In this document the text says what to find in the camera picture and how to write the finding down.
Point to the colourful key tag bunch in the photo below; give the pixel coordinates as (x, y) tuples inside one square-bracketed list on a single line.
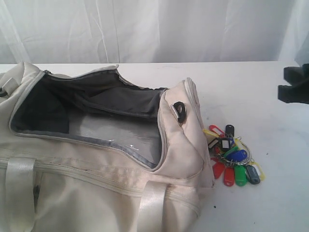
[(233, 160)]

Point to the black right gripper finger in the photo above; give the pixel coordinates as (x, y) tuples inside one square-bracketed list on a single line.
[(298, 90)]

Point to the cream fabric duffel bag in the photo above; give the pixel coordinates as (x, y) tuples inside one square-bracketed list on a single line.
[(96, 153)]

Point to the white backdrop curtain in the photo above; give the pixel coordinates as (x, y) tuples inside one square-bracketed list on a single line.
[(143, 31)]

